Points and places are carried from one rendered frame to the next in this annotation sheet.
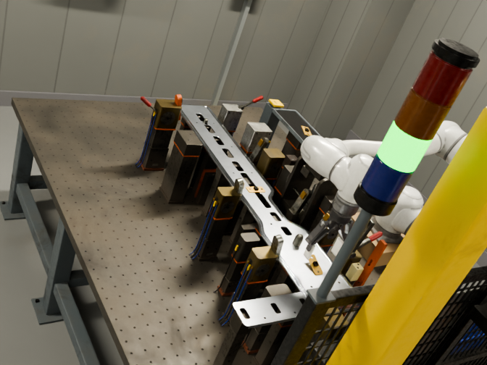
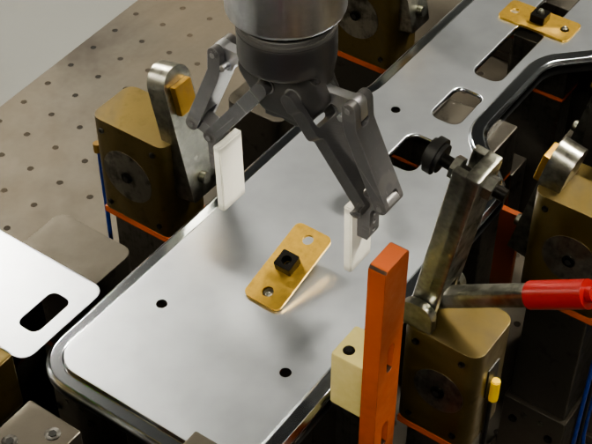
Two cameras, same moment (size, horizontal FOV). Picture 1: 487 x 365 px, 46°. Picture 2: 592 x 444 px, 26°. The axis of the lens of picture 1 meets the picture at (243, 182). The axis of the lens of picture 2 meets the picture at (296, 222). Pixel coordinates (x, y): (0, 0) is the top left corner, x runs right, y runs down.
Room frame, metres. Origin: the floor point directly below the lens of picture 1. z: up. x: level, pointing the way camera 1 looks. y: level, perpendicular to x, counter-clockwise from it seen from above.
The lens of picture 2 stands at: (1.52, -1.10, 1.81)
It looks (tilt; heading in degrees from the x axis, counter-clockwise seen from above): 44 degrees down; 75
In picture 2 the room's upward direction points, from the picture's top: straight up
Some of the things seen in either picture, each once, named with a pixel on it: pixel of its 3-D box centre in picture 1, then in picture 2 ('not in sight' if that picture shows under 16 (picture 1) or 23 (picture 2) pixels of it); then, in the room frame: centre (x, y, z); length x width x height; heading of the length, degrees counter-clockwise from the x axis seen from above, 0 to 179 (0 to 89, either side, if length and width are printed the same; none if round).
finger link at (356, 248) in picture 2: (337, 246); (357, 229); (1.76, -0.41, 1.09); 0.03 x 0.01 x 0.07; 39
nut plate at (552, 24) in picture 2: (256, 188); (539, 17); (2.08, -0.06, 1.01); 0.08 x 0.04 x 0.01; 129
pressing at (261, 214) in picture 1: (251, 187); (541, 14); (2.09, -0.04, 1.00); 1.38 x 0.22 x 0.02; 40
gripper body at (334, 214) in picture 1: (338, 219); (287, 64); (1.72, -0.35, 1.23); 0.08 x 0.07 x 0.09; 129
